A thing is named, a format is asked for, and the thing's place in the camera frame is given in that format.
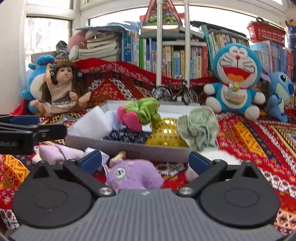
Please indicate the grey crumpled cloth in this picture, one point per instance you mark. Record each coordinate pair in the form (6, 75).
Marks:
(62, 49)

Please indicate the pale green floral scrunchie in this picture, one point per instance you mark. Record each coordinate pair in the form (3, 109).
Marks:
(198, 127)

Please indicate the white foam block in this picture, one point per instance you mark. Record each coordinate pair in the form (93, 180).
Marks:
(92, 125)

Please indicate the pink fabric bow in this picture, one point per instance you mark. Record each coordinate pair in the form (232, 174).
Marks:
(131, 120)

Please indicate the white fluffy pompom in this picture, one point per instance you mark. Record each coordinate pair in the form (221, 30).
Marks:
(219, 154)

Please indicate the blue cat plush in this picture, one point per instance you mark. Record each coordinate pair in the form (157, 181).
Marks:
(233, 97)

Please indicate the pink and white plush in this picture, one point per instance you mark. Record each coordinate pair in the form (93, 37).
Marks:
(76, 41)

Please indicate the white cardboard box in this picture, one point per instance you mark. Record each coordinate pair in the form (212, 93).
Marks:
(138, 150)

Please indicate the blue printed package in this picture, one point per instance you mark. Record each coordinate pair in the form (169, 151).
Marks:
(291, 34)

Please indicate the red patterned blanket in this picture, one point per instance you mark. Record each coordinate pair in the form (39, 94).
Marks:
(242, 139)

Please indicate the white window frame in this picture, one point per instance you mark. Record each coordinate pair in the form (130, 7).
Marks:
(77, 11)

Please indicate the pale pink towel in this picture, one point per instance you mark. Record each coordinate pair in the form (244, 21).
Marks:
(60, 151)

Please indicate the blue alien plush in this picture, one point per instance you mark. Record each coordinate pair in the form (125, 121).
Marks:
(281, 92)

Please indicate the small white pack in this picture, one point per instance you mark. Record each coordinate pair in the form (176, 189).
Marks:
(105, 162)

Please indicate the colourful triangular box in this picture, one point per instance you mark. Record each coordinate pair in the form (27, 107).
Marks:
(161, 14)

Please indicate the light blue face masks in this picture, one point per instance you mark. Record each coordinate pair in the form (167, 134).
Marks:
(114, 120)

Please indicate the red plastic basket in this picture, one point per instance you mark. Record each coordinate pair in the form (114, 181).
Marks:
(266, 32)

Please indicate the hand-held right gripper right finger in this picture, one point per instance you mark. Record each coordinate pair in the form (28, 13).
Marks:
(200, 162)

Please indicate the gold sequin bow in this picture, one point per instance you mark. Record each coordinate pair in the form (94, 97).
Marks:
(164, 134)

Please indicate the white pole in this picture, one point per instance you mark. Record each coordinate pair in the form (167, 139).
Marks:
(160, 46)
(186, 58)

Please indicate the brown-haired baby doll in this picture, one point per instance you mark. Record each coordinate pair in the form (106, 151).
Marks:
(61, 92)

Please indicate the row of upright books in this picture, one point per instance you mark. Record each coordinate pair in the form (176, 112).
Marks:
(175, 60)

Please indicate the purple plush toy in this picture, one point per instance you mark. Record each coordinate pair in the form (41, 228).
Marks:
(138, 176)

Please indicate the stack of lying books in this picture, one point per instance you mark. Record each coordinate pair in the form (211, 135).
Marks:
(99, 48)

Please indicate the blue and white plush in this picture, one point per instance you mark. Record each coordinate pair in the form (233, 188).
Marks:
(34, 85)

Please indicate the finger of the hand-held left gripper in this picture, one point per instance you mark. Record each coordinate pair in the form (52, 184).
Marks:
(50, 132)
(23, 120)

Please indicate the black model bicycle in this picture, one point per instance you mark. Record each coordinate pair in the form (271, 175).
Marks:
(159, 93)

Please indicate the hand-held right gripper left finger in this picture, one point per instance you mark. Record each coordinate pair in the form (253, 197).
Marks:
(90, 161)

